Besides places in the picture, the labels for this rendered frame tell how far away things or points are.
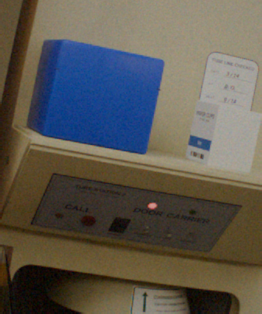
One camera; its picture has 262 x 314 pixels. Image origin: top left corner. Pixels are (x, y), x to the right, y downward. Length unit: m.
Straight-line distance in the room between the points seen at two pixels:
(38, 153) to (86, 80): 0.08
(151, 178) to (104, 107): 0.08
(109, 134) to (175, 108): 0.15
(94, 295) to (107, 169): 0.22
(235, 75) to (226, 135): 0.11
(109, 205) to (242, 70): 0.22
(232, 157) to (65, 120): 0.18
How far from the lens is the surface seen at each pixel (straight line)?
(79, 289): 1.08
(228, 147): 0.96
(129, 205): 0.94
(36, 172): 0.90
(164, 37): 1.02
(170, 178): 0.91
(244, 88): 1.05
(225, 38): 1.04
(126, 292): 1.07
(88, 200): 0.93
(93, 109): 0.89
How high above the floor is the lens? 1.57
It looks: 3 degrees down
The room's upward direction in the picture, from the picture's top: 12 degrees clockwise
